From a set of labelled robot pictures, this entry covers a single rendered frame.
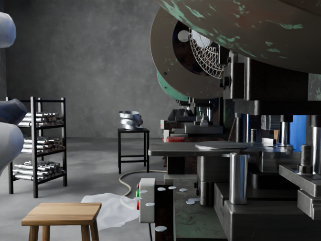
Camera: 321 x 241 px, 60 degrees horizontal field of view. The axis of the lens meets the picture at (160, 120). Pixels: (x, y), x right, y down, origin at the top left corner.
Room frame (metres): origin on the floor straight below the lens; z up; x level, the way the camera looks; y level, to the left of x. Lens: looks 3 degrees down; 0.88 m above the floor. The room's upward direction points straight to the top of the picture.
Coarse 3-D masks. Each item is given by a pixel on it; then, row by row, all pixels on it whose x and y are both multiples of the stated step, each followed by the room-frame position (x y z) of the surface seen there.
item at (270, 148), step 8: (248, 144) 0.71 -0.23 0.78; (256, 144) 0.70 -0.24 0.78; (264, 144) 0.70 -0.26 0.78; (272, 144) 0.70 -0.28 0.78; (280, 144) 0.70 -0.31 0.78; (264, 152) 0.60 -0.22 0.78; (272, 152) 0.60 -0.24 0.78; (280, 152) 0.59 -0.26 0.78; (296, 152) 0.59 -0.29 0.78; (248, 160) 0.70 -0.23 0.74; (256, 160) 0.64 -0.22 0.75; (264, 160) 0.60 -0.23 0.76; (272, 160) 0.60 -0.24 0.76; (280, 160) 0.60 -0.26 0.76; (288, 160) 0.59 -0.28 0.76; (296, 160) 0.59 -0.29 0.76; (264, 168) 0.60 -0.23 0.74; (272, 168) 0.60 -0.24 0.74
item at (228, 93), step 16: (240, 64) 0.62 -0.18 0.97; (256, 64) 0.60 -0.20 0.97; (224, 80) 0.64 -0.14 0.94; (240, 80) 0.62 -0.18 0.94; (256, 80) 0.60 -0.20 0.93; (272, 80) 0.60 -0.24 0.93; (288, 80) 0.59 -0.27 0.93; (304, 80) 0.59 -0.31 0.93; (224, 96) 0.70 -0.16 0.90; (240, 96) 0.62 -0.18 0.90; (256, 96) 0.60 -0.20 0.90; (272, 96) 0.60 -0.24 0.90; (288, 96) 0.59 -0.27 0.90; (304, 96) 0.59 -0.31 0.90
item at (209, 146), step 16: (160, 144) 0.70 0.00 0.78; (176, 144) 0.70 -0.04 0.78; (192, 144) 0.70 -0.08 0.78; (208, 144) 0.67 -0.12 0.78; (224, 144) 0.67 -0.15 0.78; (240, 144) 0.67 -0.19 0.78; (208, 160) 0.63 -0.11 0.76; (224, 160) 0.62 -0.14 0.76; (208, 176) 0.63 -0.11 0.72; (224, 176) 0.62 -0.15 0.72; (208, 192) 0.63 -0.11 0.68
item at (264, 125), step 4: (264, 116) 0.66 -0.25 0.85; (268, 116) 0.66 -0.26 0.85; (272, 116) 0.65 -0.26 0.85; (276, 116) 0.65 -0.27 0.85; (264, 120) 0.66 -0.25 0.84; (268, 120) 0.66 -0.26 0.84; (272, 120) 0.65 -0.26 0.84; (276, 120) 0.65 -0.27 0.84; (264, 124) 0.66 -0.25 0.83; (268, 124) 0.66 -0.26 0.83; (272, 124) 0.65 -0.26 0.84; (276, 124) 0.65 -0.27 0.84; (264, 128) 0.66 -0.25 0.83; (268, 128) 0.65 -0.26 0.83; (272, 128) 0.65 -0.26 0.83; (276, 128) 0.65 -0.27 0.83
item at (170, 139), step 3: (168, 138) 0.99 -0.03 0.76; (171, 138) 0.99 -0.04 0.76; (174, 138) 0.99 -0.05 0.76; (177, 138) 0.99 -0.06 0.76; (180, 138) 0.99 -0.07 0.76; (183, 138) 0.98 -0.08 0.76; (168, 141) 0.98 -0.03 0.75; (171, 141) 0.98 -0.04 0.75; (174, 141) 0.98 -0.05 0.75; (177, 141) 0.98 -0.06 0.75; (180, 141) 0.98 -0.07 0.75; (183, 141) 0.98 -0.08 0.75
